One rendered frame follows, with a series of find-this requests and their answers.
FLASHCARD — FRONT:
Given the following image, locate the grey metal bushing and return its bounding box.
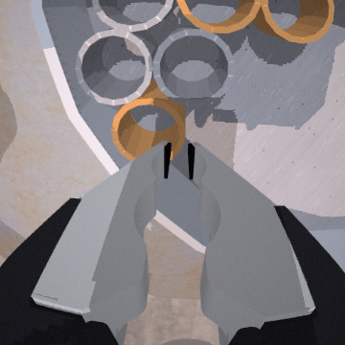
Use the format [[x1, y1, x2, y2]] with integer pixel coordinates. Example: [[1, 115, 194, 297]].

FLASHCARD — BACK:
[[153, 25, 235, 106], [92, 0, 176, 33], [75, 28, 158, 105]]

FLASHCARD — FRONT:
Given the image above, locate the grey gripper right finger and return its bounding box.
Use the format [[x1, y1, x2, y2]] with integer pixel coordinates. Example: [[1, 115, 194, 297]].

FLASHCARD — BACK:
[[188, 142, 345, 345]]

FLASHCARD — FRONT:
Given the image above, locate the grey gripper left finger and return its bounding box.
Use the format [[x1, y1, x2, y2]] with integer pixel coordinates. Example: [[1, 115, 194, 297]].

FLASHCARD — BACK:
[[0, 141, 172, 345]]

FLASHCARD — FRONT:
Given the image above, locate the bronze bushing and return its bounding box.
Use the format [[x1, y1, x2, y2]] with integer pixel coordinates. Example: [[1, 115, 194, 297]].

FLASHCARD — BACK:
[[177, 0, 262, 34], [111, 80, 186, 161], [251, 0, 334, 44]]

